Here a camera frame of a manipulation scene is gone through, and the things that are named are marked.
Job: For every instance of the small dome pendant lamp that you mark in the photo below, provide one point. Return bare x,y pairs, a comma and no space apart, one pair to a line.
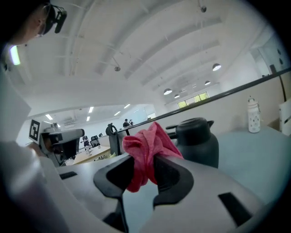
207,83
177,96

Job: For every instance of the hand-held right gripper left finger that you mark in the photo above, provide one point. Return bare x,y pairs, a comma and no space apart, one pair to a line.
86,179

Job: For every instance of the ceiling air vent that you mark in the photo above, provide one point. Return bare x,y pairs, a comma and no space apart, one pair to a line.
69,122

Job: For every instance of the large dome pendant lamp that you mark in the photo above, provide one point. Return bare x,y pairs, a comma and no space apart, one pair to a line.
167,92
216,67

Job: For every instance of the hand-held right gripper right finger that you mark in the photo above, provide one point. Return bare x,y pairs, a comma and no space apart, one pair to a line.
204,182

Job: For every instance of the white water bottle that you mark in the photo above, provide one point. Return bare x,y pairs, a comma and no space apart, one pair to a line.
254,118

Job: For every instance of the white box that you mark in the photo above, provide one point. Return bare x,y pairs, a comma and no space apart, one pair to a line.
286,118

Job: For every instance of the person's head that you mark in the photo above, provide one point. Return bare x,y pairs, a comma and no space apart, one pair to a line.
31,25

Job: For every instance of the black head-worn camera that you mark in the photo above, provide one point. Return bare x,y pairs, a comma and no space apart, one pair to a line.
53,19

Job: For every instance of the beige desk partition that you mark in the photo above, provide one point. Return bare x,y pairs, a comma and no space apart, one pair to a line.
227,109

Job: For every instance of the pink cloth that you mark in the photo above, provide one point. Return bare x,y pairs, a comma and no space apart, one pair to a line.
147,145

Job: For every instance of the wooden table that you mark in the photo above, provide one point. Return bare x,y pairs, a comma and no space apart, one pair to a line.
91,155

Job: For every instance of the black office chair with headrest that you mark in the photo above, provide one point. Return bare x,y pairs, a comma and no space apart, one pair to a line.
113,138

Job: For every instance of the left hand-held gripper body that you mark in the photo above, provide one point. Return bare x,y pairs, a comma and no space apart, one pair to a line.
68,141

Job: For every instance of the ceiling spot fixture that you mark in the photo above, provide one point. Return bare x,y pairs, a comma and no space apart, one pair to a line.
117,68
203,9

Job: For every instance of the black kettle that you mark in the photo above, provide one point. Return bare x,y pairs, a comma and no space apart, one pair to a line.
197,145

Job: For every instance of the window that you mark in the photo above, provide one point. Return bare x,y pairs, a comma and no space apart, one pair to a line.
193,100

